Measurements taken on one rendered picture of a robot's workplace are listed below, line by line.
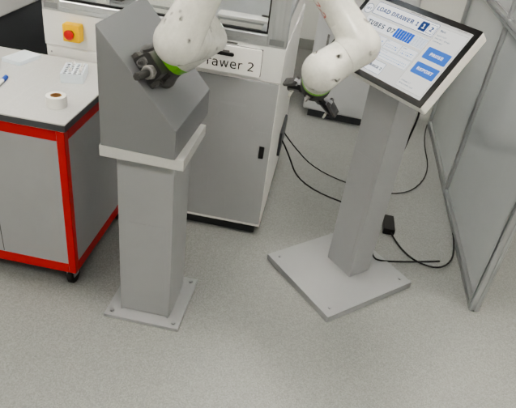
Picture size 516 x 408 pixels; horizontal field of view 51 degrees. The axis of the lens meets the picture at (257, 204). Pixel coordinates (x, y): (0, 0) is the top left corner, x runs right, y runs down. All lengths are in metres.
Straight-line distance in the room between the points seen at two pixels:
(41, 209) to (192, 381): 0.85
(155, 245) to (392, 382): 1.02
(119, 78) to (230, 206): 1.12
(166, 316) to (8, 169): 0.81
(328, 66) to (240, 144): 1.03
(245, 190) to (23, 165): 0.99
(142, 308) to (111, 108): 0.86
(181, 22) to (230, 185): 1.21
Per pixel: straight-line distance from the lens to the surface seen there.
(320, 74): 1.47
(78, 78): 2.24
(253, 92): 2.31
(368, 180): 2.24
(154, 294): 2.15
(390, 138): 2.13
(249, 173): 2.48
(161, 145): 1.70
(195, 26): 1.47
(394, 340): 2.34
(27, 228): 2.27
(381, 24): 2.13
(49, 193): 2.12
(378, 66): 2.02
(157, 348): 2.13
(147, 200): 1.89
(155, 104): 1.65
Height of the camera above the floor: 1.61
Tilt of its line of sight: 34 degrees down
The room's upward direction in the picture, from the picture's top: 8 degrees clockwise
